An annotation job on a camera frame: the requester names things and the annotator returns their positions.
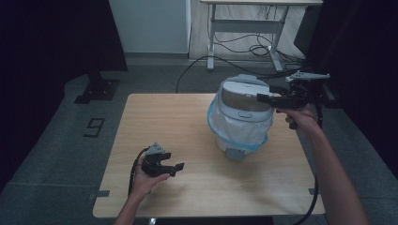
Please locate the white lidded trash can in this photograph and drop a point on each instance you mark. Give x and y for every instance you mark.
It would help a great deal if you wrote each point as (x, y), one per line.
(241, 109)

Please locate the person's right hand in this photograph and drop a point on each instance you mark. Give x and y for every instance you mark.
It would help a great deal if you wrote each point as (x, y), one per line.
(303, 118)

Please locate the person's left hand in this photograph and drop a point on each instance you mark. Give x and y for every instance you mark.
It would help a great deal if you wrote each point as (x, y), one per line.
(144, 184)

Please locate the metal table leg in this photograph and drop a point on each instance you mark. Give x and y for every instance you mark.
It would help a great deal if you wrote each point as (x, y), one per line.
(152, 221)

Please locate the white blue-rimmed bin liner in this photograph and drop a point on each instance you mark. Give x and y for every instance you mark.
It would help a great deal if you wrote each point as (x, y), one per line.
(241, 129)

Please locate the white metal-frame desk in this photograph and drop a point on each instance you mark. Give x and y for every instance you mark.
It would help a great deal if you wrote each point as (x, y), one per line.
(247, 25)

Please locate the dark curtain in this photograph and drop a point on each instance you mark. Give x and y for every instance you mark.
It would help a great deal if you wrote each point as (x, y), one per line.
(47, 40)
(363, 47)

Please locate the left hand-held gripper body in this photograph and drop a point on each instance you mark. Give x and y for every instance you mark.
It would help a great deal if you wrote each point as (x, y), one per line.
(153, 165)

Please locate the grey tape strip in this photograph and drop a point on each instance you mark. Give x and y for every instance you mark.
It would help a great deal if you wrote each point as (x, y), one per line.
(101, 193)
(312, 191)

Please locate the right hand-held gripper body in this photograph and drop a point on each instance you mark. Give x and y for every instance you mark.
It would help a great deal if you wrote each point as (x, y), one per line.
(300, 97)

